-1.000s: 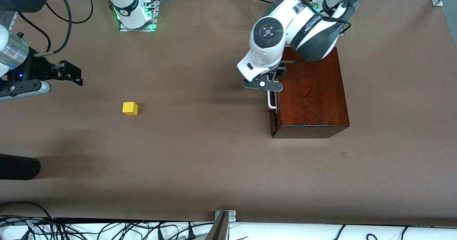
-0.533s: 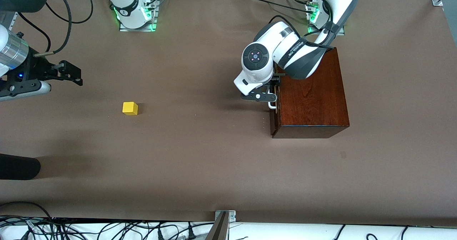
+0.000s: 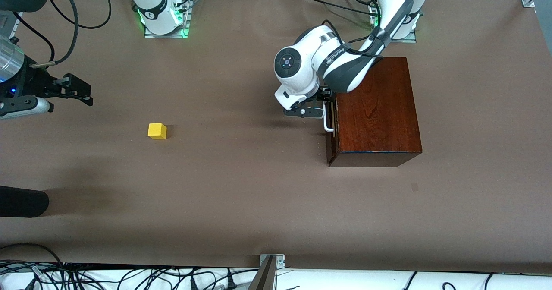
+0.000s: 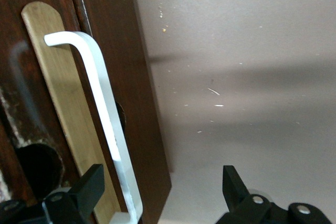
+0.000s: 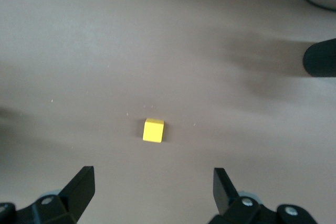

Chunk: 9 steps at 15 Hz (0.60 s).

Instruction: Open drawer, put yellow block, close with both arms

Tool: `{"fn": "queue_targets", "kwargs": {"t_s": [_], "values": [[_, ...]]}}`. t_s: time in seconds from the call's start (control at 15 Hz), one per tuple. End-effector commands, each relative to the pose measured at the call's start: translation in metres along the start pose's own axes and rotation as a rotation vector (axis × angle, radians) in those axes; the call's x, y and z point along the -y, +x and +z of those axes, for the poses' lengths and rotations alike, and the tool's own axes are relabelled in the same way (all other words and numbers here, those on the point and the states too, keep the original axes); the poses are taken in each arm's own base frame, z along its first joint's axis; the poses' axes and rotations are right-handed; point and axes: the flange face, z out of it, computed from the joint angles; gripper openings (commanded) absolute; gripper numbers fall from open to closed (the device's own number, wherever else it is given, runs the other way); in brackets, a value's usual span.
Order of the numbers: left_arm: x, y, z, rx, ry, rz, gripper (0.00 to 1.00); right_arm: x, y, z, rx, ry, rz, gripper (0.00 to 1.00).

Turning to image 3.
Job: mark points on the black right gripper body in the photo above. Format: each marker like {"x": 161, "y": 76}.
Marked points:
{"x": 36, "y": 84}

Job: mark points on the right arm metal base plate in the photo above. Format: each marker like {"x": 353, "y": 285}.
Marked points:
{"x": 166, "y": 35}

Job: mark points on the dark brown wooden cabinet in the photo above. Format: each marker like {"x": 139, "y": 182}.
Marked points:
{"x": 375, "y": 108}

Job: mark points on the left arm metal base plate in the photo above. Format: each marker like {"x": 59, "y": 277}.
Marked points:
{"x": 405, "y": 40}

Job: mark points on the small metal corner bracket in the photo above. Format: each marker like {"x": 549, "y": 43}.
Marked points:
{"x": 280, "y": 262}

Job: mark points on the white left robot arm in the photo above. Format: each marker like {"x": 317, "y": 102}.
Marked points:
{"x": 302, "y": 65}

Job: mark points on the yellow cube block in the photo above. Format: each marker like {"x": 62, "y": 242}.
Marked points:
{"x": 157, "y": 130}

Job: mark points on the black cylinder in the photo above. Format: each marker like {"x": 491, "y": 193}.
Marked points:
{"x": 21, "y": 201}

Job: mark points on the dark metal beam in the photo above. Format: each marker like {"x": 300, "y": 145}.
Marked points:
{"x": 263, "y": 279}

